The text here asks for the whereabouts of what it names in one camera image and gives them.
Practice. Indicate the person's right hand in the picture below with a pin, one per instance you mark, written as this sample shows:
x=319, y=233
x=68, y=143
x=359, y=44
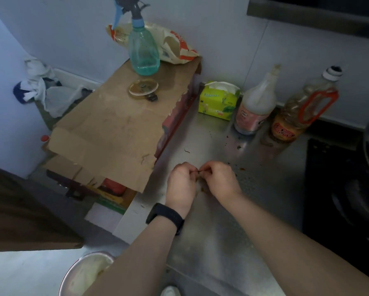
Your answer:
x=220, y=181

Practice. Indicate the person's left hand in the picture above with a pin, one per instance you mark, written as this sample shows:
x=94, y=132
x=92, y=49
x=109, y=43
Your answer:
x=180, y=188

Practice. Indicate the person's right fingers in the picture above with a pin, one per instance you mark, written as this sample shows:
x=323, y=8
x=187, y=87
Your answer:
x=207, y=170

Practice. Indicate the person's left fingers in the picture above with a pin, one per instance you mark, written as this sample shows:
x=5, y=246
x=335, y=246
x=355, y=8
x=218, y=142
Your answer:
x=189, y=169

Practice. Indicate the person's left forearm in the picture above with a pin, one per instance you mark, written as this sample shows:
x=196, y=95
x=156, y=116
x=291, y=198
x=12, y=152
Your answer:
x=138, y=262

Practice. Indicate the person's right forearm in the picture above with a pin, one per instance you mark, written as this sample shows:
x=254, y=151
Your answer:
x=295, y=252

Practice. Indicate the black wrist band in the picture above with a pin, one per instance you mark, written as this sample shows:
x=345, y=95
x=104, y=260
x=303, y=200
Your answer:
x=166, y=215

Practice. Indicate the green tissue pack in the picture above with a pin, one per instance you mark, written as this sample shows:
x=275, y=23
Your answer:
x=218, y=101

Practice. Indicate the brown cardboard sheet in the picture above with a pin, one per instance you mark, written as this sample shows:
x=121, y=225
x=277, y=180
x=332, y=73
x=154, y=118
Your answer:
x=122, y=123

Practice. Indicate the white vinegar bottle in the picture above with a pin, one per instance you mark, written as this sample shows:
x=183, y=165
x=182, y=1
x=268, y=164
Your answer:
x=257, y=104

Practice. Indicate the round glass lid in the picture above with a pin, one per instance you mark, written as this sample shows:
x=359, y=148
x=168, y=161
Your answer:
x=143, y=88

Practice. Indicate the person's white shoe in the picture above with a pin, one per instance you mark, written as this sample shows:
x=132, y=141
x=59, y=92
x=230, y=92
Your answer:
x=170, y=291

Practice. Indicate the white and orange plastic bag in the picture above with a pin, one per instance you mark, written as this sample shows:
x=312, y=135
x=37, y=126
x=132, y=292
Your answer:
x=175, y=43

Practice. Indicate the teal spray bottle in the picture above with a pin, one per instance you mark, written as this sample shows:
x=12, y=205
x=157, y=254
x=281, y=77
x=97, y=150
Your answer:
x=143, y=49

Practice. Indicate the black gas stove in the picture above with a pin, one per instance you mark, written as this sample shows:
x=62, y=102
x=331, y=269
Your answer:
x=341, y=200

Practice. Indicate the metal bowl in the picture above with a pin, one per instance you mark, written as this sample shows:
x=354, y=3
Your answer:
x=84, y=272

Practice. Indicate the dark wooden door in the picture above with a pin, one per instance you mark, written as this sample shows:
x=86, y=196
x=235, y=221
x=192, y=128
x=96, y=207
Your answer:
x=24, y=212

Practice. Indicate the white and blue cloth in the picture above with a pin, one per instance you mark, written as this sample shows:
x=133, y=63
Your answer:
x=33, y=81

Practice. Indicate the range hood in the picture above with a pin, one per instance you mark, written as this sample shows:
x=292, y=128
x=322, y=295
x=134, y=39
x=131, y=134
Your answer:
x=314, y=13

